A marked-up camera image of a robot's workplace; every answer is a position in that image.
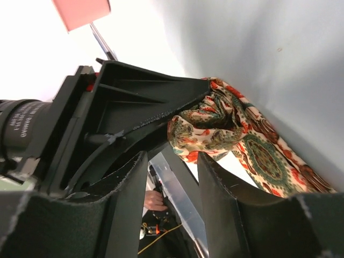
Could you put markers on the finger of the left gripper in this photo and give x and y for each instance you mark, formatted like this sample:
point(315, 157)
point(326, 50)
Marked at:
point(127, 111)

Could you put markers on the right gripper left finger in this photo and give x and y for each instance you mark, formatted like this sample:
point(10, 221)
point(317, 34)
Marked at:
point(102, 221)

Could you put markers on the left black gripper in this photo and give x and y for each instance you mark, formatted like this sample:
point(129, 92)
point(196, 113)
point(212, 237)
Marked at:
point(47, 144)

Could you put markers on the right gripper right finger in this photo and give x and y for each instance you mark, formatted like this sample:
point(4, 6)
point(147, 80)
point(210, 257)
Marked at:
point(244, 221)

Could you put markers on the brown patterned long tie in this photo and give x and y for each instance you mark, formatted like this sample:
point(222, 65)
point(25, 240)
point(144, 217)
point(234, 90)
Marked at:
point(226, 122)

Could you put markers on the person's hand in background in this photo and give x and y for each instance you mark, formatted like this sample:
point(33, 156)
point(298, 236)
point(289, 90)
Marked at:
point(154, 201)

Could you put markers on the pink compartment tray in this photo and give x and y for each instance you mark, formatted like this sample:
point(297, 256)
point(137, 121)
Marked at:
point(77, 13)

